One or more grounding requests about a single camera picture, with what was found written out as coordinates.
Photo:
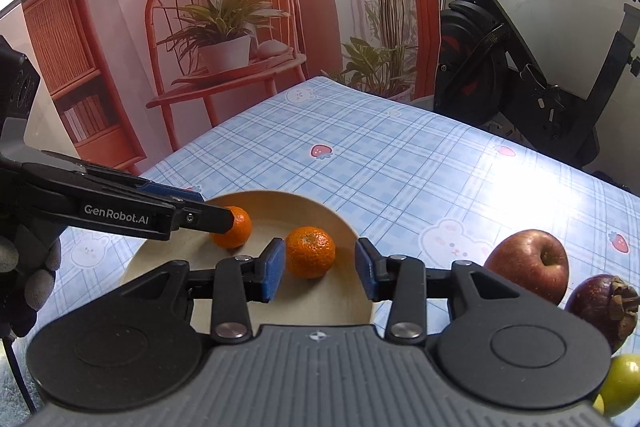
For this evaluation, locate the purple mangosteen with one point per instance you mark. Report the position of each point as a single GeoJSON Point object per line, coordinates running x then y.
{"type": "Point", "coordinates": [595, 307]}

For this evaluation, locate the person's left hand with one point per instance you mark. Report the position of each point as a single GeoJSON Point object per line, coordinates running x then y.
{"type": "Point", "coordinates": [42, 287]}

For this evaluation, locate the mandarin orange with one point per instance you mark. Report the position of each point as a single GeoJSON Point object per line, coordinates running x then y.
{"type": "Point", "coordinates": [310, 252]}
{"type": "Point", "coordinates": [239, 229]}

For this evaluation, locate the green apple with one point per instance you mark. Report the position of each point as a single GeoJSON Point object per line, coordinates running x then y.
{"type": "Point", "coordinates": [622, 387]}

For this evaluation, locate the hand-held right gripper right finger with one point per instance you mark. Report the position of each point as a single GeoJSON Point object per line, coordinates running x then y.
{"type": "Point", "coordinates": [366, 272]}

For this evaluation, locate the beige bowl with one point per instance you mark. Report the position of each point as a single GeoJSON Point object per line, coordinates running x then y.
{"type": "Point", "coordinates": [280, 212]}

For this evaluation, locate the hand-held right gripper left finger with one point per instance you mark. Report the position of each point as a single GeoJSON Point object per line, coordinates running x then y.
{"type": "Point", "coordinates": [274, 269]}

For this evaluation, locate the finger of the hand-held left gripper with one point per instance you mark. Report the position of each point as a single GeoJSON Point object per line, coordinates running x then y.
{"type": "Point", "coordinates": [170, 193]}
{"type": "Point", "coordinates": [210, 218]}

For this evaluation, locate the blue plaid tablecloth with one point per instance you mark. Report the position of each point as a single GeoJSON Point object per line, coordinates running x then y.
{"type": "Point", "coordinates": [375, 157]}

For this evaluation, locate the black exercise bike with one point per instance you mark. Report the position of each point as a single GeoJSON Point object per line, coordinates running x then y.
{"type": "Point", "coordinates": [475, 57]}

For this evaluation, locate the red apple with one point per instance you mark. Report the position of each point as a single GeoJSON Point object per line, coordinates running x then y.
{"type": "Point", "coordinates": [520, 262]}

